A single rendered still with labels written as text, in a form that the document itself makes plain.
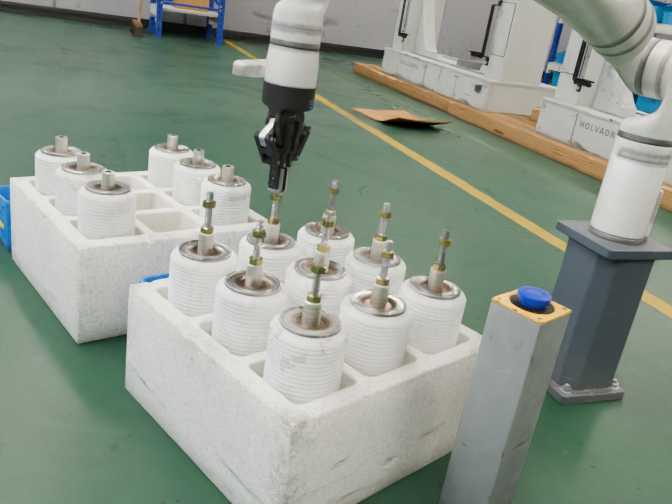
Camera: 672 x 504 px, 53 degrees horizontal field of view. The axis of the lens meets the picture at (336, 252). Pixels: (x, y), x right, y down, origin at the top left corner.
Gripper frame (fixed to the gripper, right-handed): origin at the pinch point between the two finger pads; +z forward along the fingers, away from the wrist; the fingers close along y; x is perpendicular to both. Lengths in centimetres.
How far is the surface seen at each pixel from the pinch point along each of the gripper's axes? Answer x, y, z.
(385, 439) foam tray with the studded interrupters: -28.2, -13.7, 25.9
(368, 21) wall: 259, 626, -4
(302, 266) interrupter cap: -8.9, -5.8, 9.8
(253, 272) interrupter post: -7.1, -16.3, 8.0
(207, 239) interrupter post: 3.6, -11.7, 7.8
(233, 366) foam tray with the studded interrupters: -10.2, -23.8, 17.2
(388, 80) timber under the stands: 142, 410, 29
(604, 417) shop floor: -55, 30, 35
